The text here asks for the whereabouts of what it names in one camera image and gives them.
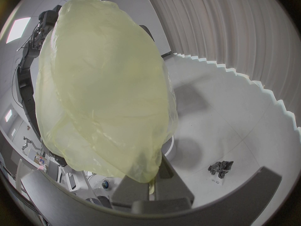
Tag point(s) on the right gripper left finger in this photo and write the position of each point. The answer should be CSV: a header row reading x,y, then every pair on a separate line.
x,y
134,192

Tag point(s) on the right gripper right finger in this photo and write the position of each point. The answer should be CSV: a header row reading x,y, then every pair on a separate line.
x,y
171,185

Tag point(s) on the yellow plastic bag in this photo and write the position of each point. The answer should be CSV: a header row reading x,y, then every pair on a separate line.
x,y
105,83

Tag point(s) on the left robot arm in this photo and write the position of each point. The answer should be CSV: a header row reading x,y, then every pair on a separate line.
x,y
24,83

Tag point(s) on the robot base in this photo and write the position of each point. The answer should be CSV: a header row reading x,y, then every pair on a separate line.
x,y
80,182

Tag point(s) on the white trash bin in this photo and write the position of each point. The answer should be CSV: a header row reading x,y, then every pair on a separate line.
x,y
170,147

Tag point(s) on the crumpled black plastic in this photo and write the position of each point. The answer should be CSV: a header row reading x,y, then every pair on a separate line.
x,y
221,168

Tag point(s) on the white curtain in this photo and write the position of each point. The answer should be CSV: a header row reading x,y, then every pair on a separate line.
x,y
223,32

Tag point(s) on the square ceiling light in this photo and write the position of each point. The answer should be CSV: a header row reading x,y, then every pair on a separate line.
x,y
18,29

